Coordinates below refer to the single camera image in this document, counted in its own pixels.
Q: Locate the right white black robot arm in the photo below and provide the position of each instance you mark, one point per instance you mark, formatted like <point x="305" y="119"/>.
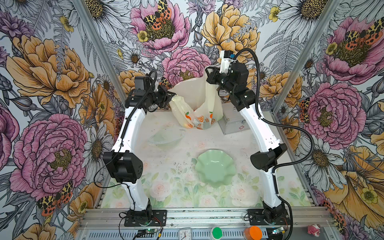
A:
<point x="265" y="160"/>

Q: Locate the translucent plastic bag orange print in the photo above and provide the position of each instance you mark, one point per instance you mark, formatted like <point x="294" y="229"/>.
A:
<point x="196" y="103"/>

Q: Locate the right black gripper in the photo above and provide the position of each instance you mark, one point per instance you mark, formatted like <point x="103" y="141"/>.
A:
<point x="212" y="77"/>

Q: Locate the green round button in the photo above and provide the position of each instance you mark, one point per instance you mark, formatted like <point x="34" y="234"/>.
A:
<point x="216" y="233"/>

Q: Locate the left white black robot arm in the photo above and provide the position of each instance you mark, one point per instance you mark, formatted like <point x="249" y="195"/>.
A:
<point x="121" y="161"/>

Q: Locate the light green wavy plate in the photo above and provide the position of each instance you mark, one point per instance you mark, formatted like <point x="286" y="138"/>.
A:
<point x="215" y="168"/>

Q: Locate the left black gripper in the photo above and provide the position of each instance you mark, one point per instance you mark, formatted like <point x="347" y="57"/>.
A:
<point x="167" y="95"/>

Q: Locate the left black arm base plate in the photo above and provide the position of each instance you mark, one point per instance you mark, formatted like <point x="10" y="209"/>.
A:
<point x="155" y="218"/>

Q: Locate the orange round button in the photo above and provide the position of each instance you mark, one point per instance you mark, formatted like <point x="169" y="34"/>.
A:
<point x="253" y="233"/>

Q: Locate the pink small toy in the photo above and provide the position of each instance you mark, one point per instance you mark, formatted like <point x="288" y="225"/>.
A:
<point x="314" y="230"/>

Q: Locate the silver metal first aid case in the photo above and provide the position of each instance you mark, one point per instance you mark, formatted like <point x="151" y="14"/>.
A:
<point x="232" y="121"/>

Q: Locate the aluminium front rail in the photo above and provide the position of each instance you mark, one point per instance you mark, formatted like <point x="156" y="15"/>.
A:
<point x="205" y="217"/>

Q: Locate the small white clock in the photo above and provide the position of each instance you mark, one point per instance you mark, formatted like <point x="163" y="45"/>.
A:
<point x="185" y="234"/>

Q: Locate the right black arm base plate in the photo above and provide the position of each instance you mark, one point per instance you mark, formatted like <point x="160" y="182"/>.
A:
<point x="257" y="217"/>

